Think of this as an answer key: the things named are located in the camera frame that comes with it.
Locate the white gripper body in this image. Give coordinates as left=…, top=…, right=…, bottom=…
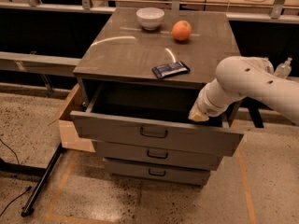
left=195, top=87, right=230, bottom=118

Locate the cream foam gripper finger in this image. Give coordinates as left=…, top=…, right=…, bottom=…
left=188, top=105, right=209, bottom=122

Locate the grey top drawer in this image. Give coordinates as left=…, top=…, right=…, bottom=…
left=71, top=82, right=243, bottom=156

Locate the grey drawer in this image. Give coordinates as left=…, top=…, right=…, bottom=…
left=103, top=158, right=210, bottom=186
left=71, top=82, right=243, bottom=156
left=93, top=141, right=222, bottom=171

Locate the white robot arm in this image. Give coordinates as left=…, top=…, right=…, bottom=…
left=189, top=56, right=299, bottom=125

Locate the grey drawer cabinet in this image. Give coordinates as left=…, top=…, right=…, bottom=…
left=72, top=7, right=253, bottom=188

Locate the grey middle drawer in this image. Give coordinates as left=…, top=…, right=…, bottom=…
left=93, top=141, right=222, bottom=171

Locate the grey bottom drawer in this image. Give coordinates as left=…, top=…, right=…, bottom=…
left=103, top=158, right=210, bottom=186

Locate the dark blue snack packet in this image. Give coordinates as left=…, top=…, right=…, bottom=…
left=151, top=61, right=190, bottom=79

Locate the orange fruit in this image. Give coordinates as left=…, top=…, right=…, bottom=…
left=172, top=21, right=192, bottom=41

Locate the white ceramic bowl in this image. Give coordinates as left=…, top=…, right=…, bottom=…
left=136, top=7, right=164, bottom=30

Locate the brown cardboard box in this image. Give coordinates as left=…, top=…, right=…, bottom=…
left=50, top=84, right=94, bottom=152

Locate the black metal stand leg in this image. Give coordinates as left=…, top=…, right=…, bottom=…
left=21, top=144, right=64, bottom=217

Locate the black floor cable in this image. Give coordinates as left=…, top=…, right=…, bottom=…
left=0, top=138, right=33, bottom=217

